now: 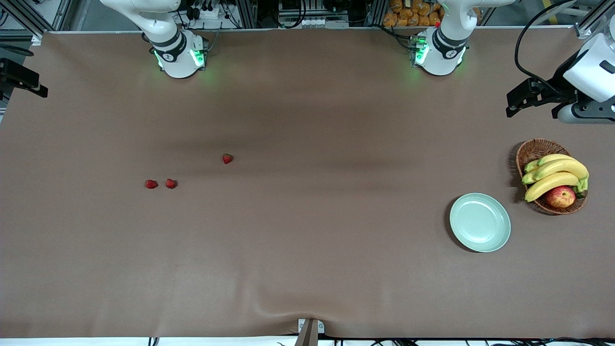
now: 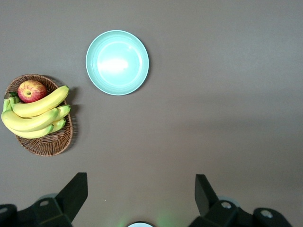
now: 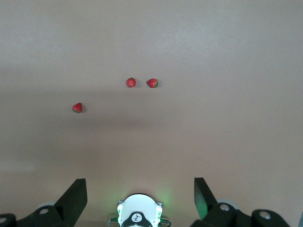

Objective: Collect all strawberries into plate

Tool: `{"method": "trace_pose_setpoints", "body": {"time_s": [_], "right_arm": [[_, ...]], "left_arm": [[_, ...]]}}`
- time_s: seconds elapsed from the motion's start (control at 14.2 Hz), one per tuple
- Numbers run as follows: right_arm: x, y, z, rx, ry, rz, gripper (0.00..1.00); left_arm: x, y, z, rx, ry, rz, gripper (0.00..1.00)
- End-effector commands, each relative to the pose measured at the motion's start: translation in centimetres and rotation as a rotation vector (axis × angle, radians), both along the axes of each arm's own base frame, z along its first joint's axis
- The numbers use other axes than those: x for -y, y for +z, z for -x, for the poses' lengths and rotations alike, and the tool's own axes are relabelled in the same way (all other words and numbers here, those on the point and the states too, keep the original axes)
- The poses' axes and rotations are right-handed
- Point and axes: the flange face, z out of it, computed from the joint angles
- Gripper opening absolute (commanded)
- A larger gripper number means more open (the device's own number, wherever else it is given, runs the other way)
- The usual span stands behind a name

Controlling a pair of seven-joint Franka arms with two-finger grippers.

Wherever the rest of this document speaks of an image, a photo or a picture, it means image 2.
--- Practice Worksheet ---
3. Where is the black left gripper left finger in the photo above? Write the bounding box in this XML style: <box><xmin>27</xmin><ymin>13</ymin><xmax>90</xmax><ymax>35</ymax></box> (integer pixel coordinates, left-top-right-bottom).
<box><xmin>0</xmin><ymin>172</ymin><xmax>89</xmax><ymax>227</ymax></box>

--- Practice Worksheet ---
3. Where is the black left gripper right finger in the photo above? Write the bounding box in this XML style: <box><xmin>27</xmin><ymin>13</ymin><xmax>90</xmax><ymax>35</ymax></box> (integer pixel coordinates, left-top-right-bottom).
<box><xmin>189</xmin><ymin>174</ymin><xmax>294</xmax><ymax>227</ymax></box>

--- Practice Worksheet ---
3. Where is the pale green round plate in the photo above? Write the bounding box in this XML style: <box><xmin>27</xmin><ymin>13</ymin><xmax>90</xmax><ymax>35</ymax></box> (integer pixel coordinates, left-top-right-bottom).
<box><xmin>85</xmin><ymin>30</ymin><xmax>150</xmax><ymax>96</ymax></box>

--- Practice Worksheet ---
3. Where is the brown wicker basket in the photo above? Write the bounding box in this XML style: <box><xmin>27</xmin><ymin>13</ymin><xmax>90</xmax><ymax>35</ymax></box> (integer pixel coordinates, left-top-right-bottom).
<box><xmin>4</xmin><ymin>74</ymin><xmax>73</xmax><ymax>157</ymax></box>

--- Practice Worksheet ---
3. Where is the yellow banana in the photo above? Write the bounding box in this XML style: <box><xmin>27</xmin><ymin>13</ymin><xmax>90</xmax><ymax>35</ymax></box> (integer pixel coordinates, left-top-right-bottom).
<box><xmin>53</xmin><ymin>105</ymin><xmax>71</xmax><ymax>122</ymax></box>
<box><xmin>1</xmin><ymin>98</ymin><xmax>60</xmax><ymax>133</ymax></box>
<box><xmin>9</xmin><ymin>85</ymin><xmax>70</xmax><ymax>118</ymax></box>
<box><xmin>4</xmin><ymin>122</ymin><xmax>54</xmax><ymax>139</ymax></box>
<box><xmin>51</xmin><ymin>118</ymin><xmax>66</xmax><ymax>133</ymax></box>

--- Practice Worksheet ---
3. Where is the brown table mat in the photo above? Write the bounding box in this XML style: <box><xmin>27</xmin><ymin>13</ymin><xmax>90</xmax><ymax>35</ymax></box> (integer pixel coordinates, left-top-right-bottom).
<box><xmin>0</xmin><ymin>0</ymin><xmax>303</xmax><ymax>227</ymax></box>

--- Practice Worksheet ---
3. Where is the red yellow apple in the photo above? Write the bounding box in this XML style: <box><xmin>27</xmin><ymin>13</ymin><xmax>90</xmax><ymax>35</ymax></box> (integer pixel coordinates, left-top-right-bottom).
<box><xmin>18</xmin><ymin>80</ymin><xmax>47</xmax><ymax>104</ymax></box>

